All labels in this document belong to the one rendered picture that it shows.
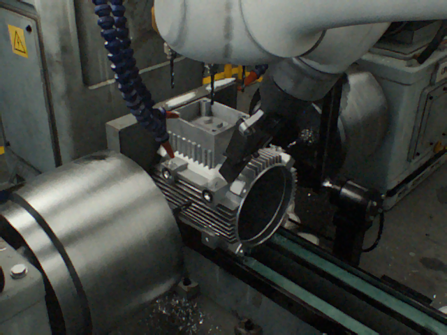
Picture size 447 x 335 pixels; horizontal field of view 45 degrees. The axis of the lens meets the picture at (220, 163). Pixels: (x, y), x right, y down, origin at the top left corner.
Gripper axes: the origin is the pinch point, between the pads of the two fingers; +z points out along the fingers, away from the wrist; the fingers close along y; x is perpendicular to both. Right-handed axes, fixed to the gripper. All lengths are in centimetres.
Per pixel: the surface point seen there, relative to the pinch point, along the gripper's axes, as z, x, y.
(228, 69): 189, -127, -226
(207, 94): 6.8, -17.2, -12.3
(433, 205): 21, 27, -60
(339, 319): 6.2, 28.8, -1.2
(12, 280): -5.9, 1.4, 40.0
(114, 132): 8.1, -17.8, 8.9
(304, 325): 11.2, 26.3, 1.2
